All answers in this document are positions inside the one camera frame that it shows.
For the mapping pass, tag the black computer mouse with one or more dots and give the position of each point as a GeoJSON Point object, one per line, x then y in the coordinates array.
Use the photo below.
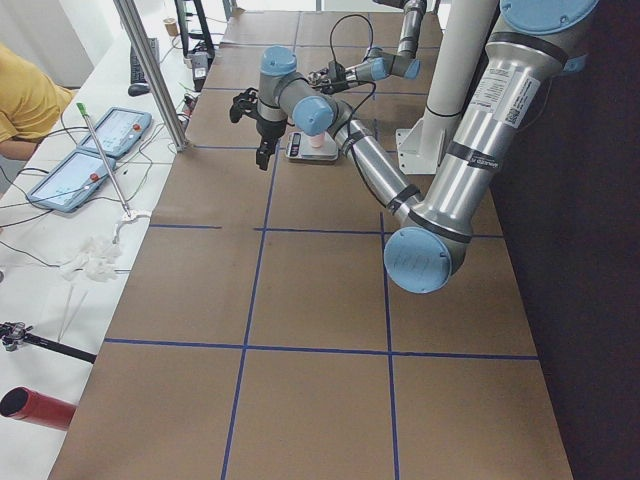
{"type": "Point", "coordinates": [138, 89]}

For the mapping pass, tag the green handled reacher stick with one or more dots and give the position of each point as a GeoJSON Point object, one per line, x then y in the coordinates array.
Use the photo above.
{"type": "Point", "coordinates": [130, 215]}

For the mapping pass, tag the digital kitchen scale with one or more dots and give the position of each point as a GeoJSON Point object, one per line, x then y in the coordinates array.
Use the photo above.
{"type": "Point", "coordinates": [298, 149]}

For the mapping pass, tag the teach pendant tablet far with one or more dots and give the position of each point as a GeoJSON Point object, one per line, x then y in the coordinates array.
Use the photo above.
{"type": "Point", "coordinates": [118, 129]}

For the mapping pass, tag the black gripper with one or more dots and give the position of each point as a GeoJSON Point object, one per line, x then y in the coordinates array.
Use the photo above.
{"type": "Point", "coordinates": [326, 82]}
{"type": "Point", "coordinates": [269, 131]}

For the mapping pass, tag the aluminium frame post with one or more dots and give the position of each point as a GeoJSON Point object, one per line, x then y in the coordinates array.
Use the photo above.
{"type": "Point", "coordinates": [134, 28]}

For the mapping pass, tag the teach pendant tablet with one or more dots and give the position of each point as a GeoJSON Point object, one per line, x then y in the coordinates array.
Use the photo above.
{"type": "Point", "coordinates": [118, 129]}
{"type": "Point", "coordinates": [70, 184]}

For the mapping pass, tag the glass sauce bottle steel cap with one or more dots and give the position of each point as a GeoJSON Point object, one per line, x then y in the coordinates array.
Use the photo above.
{"type": "Point", "coordinates": [319, 79]}

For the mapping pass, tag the teach pendant tablet near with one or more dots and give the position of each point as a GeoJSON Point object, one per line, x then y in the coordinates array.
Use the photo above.
{"type": "Point", "coordinates": [70, 184]}

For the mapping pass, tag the pink cup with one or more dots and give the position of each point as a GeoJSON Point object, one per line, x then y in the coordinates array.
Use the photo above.
{"type": "Point", "coordinates": [317, 141]}

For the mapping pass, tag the black keyboard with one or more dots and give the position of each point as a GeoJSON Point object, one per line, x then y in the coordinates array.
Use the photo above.
{"type": "Point", "coordinates": [137, 74]}

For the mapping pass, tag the person in yellow shirt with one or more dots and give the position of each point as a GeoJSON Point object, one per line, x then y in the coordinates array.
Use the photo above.
{"type": "Point", "coordinates": [31, 104]}

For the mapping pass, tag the black tripod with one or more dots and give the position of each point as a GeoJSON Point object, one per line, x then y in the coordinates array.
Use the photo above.
{"type": "Point", "coordinates": [16, 334]}

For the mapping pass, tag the red cylinder bottle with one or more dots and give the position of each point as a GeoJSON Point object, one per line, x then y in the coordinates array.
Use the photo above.
{"type": "Point", "coordinates": [31, 406]}

